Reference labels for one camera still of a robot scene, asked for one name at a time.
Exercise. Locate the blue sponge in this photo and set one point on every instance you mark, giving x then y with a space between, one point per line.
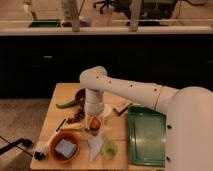
66 148

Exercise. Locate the white cup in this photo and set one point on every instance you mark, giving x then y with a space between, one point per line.
107 110

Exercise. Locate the red apple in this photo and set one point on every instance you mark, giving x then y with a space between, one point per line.
95 123

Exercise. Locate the dark grape bunch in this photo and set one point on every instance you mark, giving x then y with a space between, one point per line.
77 117

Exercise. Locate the green chili pepper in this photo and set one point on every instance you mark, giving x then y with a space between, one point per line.
67 105

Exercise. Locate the white crumpled cloth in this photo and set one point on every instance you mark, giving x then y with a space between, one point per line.
95 144

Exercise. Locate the black marker pen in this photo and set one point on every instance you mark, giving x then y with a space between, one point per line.
61 124

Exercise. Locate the wooden box with slot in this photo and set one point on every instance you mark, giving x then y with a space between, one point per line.
119 110

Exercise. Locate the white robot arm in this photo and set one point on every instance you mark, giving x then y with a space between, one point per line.
188 111

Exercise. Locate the black chair base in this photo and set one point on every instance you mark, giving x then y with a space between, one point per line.
21 143

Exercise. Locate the yellow banana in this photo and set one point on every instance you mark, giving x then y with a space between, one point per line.
73 126

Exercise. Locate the office chair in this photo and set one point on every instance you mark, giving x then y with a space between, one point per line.
149 9

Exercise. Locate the black white brush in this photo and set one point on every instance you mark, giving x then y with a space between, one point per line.
42 150

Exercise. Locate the green plastic tray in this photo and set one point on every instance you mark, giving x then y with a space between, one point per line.
146 134

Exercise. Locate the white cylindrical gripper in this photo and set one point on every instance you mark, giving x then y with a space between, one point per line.
94 104

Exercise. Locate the dark red bowl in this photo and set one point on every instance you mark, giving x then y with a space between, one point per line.
80 97

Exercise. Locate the orange bowl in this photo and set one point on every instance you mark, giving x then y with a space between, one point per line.
66 135

